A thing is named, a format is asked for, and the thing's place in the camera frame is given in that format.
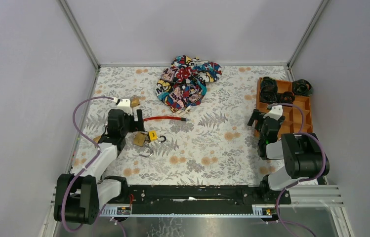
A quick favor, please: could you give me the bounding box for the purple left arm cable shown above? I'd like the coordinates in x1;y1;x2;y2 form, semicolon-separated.
61;96;120;233

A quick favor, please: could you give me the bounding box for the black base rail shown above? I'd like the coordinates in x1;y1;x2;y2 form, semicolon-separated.
98;185;292;216

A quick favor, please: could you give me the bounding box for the dark rolled fabric middle left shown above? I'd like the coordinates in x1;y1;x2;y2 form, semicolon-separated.
259;90;278;104

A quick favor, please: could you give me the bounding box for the brass padlock upper left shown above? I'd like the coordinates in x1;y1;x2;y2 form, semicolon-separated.
130;96;141;108

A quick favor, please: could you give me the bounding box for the brass padlock near centre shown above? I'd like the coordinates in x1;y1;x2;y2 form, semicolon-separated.
133;132;150;147

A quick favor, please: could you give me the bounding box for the dark rolled fabric small centre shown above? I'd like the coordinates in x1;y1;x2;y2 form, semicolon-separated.
278;91;295;104

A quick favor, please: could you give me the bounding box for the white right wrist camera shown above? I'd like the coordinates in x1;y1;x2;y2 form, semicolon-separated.
263;105;284;120

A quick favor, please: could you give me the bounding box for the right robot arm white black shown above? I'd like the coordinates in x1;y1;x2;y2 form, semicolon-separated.
247;105;330;203

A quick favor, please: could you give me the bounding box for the brass padlock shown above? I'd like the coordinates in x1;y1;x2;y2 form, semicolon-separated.
130;96;141;108
93;135;102;144
133;132;150;147

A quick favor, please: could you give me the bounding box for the dark rolled fabric top left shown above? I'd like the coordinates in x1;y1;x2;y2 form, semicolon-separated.
260;77;278;92

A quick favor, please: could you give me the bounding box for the open steel shackle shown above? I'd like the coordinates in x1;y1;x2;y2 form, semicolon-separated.
139;146;154;158

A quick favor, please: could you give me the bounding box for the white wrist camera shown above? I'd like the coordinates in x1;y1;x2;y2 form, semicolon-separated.
116;98;133;116
263;105;284;120

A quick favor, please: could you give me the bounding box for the orange wooden compartment tray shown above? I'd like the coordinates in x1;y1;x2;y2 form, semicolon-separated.
255;77;314;138

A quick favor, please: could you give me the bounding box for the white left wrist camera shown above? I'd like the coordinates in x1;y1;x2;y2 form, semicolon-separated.
116;98;133;116

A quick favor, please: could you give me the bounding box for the colourful comic print cloth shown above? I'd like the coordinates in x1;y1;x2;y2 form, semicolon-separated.
155;55;222;113

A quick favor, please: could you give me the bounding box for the yellow small padlock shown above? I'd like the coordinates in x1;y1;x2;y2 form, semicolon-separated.
148;130;166;143

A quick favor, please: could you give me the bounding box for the red cable lock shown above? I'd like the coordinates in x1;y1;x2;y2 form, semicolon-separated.
143;116;191;121

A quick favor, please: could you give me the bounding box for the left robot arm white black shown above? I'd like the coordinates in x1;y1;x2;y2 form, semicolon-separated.
53;109;145;225

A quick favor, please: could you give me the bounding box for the brass padlock far left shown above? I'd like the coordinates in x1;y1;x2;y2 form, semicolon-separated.
93;135;102;144

